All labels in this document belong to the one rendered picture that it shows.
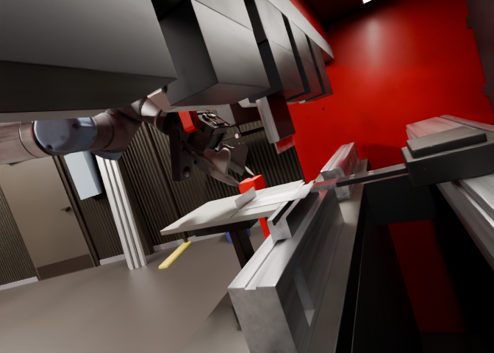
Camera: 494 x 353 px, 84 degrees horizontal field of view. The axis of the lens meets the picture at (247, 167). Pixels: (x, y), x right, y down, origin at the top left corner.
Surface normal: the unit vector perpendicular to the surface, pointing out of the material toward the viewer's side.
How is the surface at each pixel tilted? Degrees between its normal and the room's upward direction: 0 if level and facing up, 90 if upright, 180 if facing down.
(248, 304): 90
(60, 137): 90
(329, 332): 0
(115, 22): 90
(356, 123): 90
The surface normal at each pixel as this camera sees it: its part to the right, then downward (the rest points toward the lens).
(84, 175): -0.21, 0.16
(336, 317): -0.32, -0.94
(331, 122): -0.42, 0.22
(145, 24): 0.85, -0.24
